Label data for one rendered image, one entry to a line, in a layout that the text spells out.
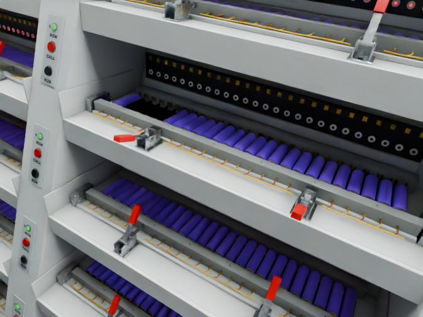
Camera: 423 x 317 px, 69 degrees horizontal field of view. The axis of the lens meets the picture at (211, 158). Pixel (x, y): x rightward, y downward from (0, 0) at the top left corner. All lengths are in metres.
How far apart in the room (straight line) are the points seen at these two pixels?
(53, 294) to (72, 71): 0.48
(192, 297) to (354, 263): 0.26
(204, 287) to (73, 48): 0.47
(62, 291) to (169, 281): 0.32
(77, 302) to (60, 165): 0.31
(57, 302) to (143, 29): 0.59
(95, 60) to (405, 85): 0.51
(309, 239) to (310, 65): 0.22
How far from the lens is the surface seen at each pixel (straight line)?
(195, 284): 0.56
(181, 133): 0.52
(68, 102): 0.63
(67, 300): 0.80
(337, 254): 0.44
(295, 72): 0.41
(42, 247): 0.75
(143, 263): 0.59
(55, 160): 0.66
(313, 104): 0.55
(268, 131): 0.57
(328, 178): 0.49
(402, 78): 0.40
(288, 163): 0.49
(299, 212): 0.36
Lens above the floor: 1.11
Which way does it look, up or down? 15 degrees down
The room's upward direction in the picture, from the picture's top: 16 degrees clockwise
